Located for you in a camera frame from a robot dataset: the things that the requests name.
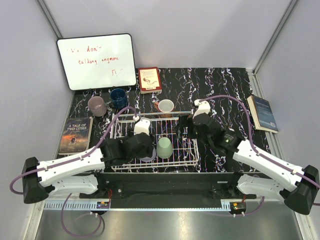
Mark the black marbled table mat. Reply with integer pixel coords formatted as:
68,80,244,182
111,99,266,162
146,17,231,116
66,67,270,173

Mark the blue paperback book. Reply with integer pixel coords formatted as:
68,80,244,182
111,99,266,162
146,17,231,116
247,95,279,134

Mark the orange pink mug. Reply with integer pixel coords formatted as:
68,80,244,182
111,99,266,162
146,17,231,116
153,99,175,118

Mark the dark blue mug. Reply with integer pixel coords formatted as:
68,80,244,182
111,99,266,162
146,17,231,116
110,88,128,110

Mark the light green plastic cup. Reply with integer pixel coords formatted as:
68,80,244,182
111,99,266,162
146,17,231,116
156,137,173,159

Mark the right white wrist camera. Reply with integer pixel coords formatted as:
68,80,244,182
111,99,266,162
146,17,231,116
192,99,211,119

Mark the red and cream book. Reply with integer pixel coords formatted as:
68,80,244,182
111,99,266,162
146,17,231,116
138,67,162,94

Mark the mauve ceramic mug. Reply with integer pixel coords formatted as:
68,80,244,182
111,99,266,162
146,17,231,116
88,96,107,117

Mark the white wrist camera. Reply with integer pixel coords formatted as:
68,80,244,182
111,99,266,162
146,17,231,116
133,117,151,136
192,99,211,119

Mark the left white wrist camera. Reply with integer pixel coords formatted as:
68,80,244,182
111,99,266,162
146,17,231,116
133,117,151,136

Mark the white dry-erase board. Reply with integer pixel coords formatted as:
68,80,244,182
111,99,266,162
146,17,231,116
56,33,137,91

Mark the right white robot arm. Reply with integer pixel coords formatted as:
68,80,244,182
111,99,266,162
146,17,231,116
177,113,320,215

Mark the white slotted cable duct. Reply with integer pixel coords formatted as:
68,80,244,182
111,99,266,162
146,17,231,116
44,200,111,211

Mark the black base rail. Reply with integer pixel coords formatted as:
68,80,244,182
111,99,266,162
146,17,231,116
79,172,256,210

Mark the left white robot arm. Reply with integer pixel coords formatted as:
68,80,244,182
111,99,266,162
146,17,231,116
22,133,155,204

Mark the Tale of Two Cities book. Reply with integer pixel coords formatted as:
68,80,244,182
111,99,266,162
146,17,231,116
58,117,93,156

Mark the lavender plastic cup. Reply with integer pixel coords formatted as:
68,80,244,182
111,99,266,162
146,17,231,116
139,148,157,163

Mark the white wire dish rack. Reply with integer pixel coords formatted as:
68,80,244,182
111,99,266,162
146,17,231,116
111,111,200,173

